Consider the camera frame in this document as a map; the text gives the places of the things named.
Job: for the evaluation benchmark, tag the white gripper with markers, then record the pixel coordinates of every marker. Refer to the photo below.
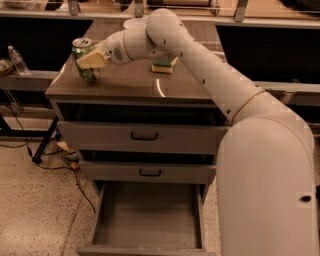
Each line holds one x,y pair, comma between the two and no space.
113,50

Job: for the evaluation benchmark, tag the green soda can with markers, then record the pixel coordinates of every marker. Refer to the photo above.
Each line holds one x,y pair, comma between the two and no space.
81,47

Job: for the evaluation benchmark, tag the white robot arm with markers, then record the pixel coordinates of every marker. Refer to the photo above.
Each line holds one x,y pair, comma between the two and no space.
265,172

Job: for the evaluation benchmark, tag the grey drawer cabinet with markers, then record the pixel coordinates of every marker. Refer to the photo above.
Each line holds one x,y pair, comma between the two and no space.
134,94

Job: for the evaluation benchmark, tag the top grey drawer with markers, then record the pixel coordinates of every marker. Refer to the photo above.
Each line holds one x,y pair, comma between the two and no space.
149,138

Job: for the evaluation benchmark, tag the middle grey drawer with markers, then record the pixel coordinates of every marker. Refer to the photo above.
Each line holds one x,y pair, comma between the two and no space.
147,172

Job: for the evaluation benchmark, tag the bottom grey open drawer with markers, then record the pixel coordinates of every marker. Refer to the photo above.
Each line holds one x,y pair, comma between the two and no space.
147,219

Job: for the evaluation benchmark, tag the white ceramic bowl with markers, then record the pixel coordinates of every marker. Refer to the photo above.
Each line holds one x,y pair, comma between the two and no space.
135,22

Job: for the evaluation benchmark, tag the green and yellow sponge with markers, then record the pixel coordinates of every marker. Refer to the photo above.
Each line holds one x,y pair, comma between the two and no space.
164,65

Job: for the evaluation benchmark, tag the clear plastic water bottle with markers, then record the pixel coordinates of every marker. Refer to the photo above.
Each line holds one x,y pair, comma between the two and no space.
17,60

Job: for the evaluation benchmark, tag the round dish on shelf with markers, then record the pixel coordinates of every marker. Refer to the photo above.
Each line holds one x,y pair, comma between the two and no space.
6,67

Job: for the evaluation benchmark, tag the black table leg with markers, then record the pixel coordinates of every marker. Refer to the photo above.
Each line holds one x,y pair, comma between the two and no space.
46,138

